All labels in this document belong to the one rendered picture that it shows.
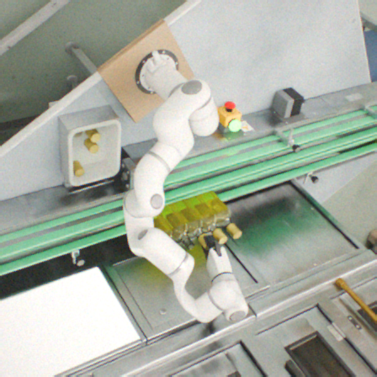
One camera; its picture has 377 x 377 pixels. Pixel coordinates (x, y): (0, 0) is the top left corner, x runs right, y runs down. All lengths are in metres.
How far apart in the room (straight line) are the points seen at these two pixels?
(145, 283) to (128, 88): 0.63
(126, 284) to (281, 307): 0.52
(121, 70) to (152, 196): 0.46
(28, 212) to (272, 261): 0.87
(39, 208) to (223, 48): 0.81
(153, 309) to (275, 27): 1.05
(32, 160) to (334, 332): 1.12
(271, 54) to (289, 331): 0.98
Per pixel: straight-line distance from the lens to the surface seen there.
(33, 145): 1.82
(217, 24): 1.91
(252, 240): 2.15
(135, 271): 1.93
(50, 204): 1.89
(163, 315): 1.83
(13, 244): 1.80
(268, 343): 1.88
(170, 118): 1.51
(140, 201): 1.49
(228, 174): 2.05
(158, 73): 1.76
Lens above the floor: 2.14
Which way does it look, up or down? 37 degrees down
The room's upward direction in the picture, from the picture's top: 140 degrees clockwise
